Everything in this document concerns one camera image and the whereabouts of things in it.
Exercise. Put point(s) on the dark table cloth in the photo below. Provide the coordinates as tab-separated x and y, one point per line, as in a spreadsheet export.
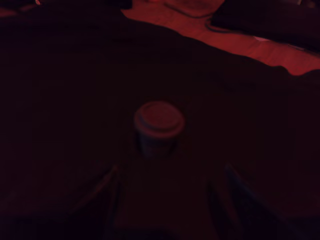
62	87

